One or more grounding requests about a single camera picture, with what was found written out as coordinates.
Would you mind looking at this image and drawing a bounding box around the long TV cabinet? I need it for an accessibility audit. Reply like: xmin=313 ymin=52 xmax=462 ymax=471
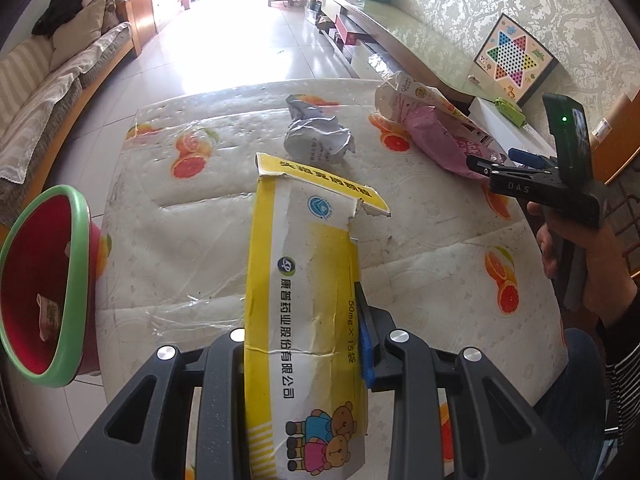
xmin=322 ymin=0 xmax=500 ymax=105

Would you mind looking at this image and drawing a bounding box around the yellow white medicine box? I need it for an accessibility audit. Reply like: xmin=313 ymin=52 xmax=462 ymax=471
xmin=244 ymin=153 xmax=390 ymax=479

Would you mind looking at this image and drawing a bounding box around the red bin with green rim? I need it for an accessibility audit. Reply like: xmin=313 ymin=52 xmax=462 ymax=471
xmin=1 ymin=185 xmax=101 ymax=388

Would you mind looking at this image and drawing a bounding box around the green small package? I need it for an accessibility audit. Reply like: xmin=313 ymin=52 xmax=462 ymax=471
xmin=494 ymin=98 xmax=527 ymax=128

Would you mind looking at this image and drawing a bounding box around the pink plastic bag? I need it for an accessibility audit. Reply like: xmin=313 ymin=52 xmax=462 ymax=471
xmin=405 ymin=106 xmax=496 ymax=180

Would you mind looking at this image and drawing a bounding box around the person's right hand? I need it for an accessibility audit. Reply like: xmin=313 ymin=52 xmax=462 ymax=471
xmin=527 ymin=201 xmax=639 ymax=328

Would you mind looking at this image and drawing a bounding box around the beige cushion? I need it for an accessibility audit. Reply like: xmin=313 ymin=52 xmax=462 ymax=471
xmin=50 ymin=0 xmax=105 ymax=72

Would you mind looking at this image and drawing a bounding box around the orange-print plastic tablecloth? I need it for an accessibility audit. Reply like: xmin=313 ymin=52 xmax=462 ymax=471
xmin=94 ymin=78 xmax=569 ymax=480

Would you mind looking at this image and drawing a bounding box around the patterned cushion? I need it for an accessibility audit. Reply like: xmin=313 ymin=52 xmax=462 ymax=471
xmin=101 ymin=0 xmax=120 ymax=35

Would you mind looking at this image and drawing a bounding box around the striped wooden sofa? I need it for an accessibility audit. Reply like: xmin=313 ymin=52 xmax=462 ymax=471
xmin=1 ymin=0 xmax=140 ymax=229

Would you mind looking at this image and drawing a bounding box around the black bag on sofa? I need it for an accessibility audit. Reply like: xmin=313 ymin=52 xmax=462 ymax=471
xmin=32 ymin=0 xmax=84 ymax=38

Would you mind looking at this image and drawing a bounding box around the white cardboard box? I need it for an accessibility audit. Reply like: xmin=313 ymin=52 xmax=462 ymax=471
xmin=469 ymin=98 xmax=555 ymax=156

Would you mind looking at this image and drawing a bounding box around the crumpled white paper ball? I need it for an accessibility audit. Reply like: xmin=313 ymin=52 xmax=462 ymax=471
xmin=283 ymin=94 xmax=356 ymax=167

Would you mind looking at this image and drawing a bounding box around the chinese checkers board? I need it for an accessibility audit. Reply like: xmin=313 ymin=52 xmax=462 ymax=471
xmin=474 ymin=13 xmax=558 ymax=106

